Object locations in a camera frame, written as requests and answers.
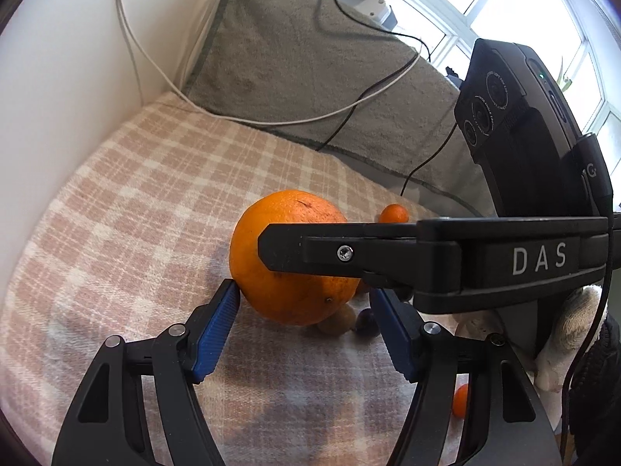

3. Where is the white window frame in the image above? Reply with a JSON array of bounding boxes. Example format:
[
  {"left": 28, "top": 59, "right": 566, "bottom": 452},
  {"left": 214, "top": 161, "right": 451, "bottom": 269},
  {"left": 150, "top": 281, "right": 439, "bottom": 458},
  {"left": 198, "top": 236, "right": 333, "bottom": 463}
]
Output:
[{"left": 388, "top": 0, "right": 621, "bottom": 214}]

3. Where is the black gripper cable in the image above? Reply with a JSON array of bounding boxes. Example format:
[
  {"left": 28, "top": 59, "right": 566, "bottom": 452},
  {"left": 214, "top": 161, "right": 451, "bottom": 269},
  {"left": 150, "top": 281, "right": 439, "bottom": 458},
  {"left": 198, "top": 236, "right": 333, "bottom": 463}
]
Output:
[{"left": 560, "top": 194, "right": 613, "bottom": 466}]

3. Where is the dark cloth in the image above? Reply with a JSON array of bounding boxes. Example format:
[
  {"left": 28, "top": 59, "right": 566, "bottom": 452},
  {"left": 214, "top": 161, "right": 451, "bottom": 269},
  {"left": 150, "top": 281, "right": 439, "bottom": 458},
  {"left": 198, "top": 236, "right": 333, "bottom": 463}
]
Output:
[{"left": 567, "top": 318, "right": 621, "bottom": 466}]

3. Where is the large orange with dark marks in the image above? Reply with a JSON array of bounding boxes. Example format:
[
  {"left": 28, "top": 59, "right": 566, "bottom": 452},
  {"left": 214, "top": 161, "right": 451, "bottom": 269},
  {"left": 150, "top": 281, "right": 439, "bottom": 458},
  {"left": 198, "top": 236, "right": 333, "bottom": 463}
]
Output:
[{"left": 229, "top": 189, "right": 362, "bottom": 327}]

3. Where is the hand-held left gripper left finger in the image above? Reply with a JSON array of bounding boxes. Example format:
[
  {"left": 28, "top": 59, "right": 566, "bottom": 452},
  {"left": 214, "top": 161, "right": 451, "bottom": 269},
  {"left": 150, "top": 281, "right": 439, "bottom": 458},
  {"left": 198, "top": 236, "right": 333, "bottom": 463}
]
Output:
[{"left": 51, "top": 279, "right": 242, "bottom": 466}]

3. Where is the brown longan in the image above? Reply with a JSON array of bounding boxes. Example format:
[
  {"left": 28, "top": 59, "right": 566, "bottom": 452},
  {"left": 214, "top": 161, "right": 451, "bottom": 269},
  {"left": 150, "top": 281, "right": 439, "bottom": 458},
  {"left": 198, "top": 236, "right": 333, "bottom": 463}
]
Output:
[{"left": 317, "top": 306, "right": 357, "bottom": 336}]

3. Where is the white cable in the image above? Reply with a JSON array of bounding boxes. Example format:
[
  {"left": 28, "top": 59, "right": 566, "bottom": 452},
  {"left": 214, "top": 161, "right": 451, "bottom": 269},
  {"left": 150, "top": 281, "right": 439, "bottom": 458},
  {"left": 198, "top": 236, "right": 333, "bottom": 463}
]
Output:
[{"left": 113, "top": 0, "right": 422, "bottom": 127}]

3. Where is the green spider plant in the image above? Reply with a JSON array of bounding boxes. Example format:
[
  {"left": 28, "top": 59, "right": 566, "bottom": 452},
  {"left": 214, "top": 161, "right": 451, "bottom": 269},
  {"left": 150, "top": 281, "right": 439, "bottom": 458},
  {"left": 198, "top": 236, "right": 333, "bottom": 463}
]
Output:
[{"left": 555, "top": 56, "right": 576, "bottom": 90}]

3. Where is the grey towel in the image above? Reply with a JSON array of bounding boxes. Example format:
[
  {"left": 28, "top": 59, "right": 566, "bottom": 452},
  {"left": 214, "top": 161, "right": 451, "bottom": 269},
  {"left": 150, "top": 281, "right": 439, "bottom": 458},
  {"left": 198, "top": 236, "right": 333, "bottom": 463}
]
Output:
[{"left": 182, "top": 0, "right": 500, "bottom": 219}]

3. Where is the person's right hand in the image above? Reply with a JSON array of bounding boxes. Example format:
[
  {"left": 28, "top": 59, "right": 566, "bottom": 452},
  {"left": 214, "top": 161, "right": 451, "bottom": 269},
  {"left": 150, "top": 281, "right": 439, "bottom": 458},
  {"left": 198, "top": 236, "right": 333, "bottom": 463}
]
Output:
[{"left": 534, "top": 285, "right": 605, "bottom": 391}]

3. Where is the white charger plug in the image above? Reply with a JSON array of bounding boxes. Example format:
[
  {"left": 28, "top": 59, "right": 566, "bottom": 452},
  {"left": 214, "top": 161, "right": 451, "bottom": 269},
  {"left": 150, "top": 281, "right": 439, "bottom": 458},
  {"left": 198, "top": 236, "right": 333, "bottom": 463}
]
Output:
[{"left": 359, "top": 0, "right": 396, "bottom": 23}]

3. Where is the pink plaid blanket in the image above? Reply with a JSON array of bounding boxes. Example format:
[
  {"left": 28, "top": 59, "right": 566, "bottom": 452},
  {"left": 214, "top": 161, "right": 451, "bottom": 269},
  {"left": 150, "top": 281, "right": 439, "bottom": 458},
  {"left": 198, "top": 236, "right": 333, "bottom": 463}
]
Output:
[{"left": 0, "top": 91, "right": 549, "bottom": 466}]

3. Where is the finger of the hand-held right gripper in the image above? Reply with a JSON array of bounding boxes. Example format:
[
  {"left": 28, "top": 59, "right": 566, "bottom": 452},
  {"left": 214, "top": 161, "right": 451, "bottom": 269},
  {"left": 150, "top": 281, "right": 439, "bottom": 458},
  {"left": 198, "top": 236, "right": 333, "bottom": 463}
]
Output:
[{"left": 257, "top": 221, "right": 420, "bottom": 302}]

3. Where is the small tangerine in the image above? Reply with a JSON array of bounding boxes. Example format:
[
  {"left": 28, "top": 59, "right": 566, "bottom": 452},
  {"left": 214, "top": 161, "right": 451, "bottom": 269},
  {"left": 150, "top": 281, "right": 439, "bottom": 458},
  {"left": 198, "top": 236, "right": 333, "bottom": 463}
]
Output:
[
  {"left": 452, "top": 383, "right": 470, "bottom": 418},
  {"left": 379, "top": 204, "right": 408, "bottom": 224}
]

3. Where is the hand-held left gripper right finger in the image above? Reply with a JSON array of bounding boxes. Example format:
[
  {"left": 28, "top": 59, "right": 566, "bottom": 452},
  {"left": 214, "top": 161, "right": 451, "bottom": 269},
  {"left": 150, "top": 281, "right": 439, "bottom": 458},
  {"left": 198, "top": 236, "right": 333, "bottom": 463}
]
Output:
[{"left": 369, "top": 289, "right": 576, "bottom": 466}]

